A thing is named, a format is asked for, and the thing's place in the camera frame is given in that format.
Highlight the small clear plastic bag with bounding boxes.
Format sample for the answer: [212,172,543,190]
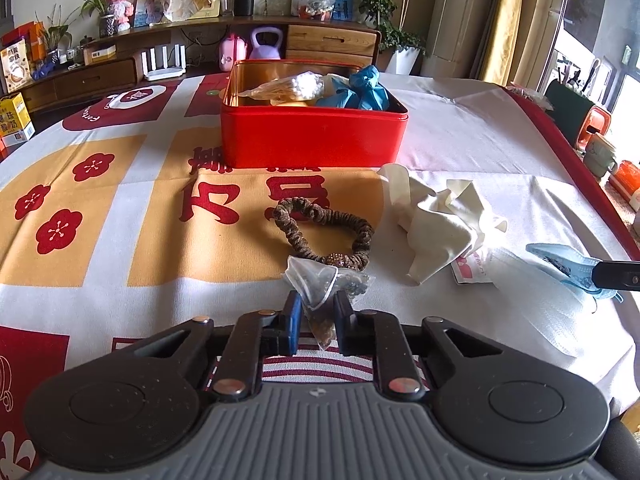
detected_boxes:
[283,256,374,350]

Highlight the brown fabric scrunchie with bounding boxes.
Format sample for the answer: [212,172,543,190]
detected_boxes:
[271,197,374,271]

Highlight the blue rubber glove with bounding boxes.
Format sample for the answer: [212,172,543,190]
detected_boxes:
[316,65,390,112]

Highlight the yellow rubber toy figure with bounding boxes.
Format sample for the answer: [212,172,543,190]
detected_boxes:
[269,98,317,107]

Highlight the white crumpled cloth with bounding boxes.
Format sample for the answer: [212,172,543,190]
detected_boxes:
[378,164,508,284]

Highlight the festive printed tablecloth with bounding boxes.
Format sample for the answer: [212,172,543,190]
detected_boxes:
[1,74,639,479]

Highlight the red square tin box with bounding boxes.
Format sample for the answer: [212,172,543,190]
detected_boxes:
[220,60,409,169]

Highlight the bagged cotton balls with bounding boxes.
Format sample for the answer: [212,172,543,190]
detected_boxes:
[238,72,332,103]

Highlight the golden window curtain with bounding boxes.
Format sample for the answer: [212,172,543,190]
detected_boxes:
[476,0,576,91]

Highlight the white tall planter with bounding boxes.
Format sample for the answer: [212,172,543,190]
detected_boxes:
[385,47,421,76]

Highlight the purple kettlebell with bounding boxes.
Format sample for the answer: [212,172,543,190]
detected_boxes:
[250,26,283,60]

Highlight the white wifi router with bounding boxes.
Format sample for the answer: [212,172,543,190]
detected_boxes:
[140,44,186,81]

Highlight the blue plastic container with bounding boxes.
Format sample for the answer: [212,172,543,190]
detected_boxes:
[331,0,354,22]

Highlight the white standing air conditioner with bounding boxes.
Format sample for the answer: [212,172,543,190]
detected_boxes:
[421,0,492,78]

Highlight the wooden tv cabinet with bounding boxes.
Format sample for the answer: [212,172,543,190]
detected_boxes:
[20,16,381,114]

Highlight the tall green potted plant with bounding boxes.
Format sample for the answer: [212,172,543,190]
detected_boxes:
[358,0,425,53]

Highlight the small cream box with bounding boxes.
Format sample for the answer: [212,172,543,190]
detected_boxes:
[82,44,117,66]

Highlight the yellow carton box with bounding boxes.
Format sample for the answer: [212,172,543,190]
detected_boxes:
[0,92,35,148]

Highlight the small potted plant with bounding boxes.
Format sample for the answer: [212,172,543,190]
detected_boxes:
[80,0,116,38]

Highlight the cereal gift box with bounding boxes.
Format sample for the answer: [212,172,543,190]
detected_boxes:
[1,39,32,93]

